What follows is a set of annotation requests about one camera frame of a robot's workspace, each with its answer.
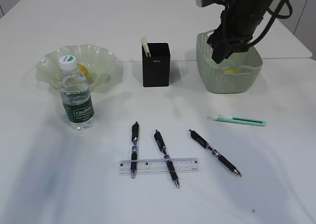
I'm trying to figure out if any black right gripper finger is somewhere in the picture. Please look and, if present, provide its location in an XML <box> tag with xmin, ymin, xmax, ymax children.
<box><xmin>212</xmin><ymin>42</ymin><xmax>233</xmax><ymax>64</ymax></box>

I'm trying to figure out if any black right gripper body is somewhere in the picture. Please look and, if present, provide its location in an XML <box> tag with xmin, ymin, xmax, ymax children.
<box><xmin>207</xmin><ymin>26</ymin><xmax>251</xmax><ymax>54</ymax></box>

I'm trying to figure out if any green utility knife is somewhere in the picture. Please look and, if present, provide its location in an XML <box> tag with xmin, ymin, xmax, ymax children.
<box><xmin>209</xmin><ymin>114</ymin><xmax>267</xmax><ymax>127</ymax></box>

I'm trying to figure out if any yellow utility knife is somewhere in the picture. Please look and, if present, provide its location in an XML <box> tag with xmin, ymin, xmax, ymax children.
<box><xmin>140</xmin><ymin>37</ymin><xmax>151</xmax><ymax>57</ymax></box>

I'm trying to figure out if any black pen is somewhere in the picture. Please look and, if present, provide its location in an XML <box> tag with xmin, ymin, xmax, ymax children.
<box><xmin>130</xmin><ymin>121</ymin><xmax>139</xmax><ymax>179</ymax></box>
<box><xmin>154</xmin><ymin>130</ymin><xmax>180</xmax><ymax>188</ymax></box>
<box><xmin>189</xmin><ymin>129</ymin><xmax>242</xmax><ymax>177</ymax></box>

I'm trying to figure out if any yellow pear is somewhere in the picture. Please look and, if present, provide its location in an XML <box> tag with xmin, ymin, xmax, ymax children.
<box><xmin>59</xmin><ymin>64</ymin><xmax>89</xmax><ymax>82</ymax></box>

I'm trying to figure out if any clear water bottle green label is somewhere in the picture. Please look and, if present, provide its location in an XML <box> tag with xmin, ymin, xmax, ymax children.
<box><xmin>59</xmin><ymin>55</ymin><xmax>94</xmax><ymax>131</ymax></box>

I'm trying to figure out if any black blue right robot arm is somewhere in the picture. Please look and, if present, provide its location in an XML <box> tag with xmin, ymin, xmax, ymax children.
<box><xmin>207</xmin><ymin>0</ymin><xmax>273</xmax><ymax>64</ymax></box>

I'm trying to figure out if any pale green woven basket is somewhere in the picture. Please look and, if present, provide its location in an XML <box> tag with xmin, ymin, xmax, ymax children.
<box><xmin>196</xmin><ymin>31</ymin><xmax>263</xmax><ymax>94</ymax></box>

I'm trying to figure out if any black square pen holder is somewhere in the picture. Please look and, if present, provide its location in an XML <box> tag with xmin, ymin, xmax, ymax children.
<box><xmin>141</xmin><ymin>42</ymin><xmax>170</xmax><ymax>87</ymax></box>

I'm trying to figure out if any clear plastic ruler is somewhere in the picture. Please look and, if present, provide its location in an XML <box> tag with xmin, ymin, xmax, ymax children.
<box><xmin>118</xmin><ymin>158</ymin><xmax>200</xmax><ymax>175</ymax></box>

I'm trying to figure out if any pale green wavy plate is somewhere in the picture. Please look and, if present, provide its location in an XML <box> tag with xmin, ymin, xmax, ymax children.
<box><xmin>36</xmin><ymin>44</ymin><xmax>116</xmax><ymax>91</ymax></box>

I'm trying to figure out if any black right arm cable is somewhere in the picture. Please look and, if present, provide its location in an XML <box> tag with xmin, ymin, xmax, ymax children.
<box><xmin>246</xmin><ymin>0</ymin><xmax>296</xmax><ymax>47</ymax></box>

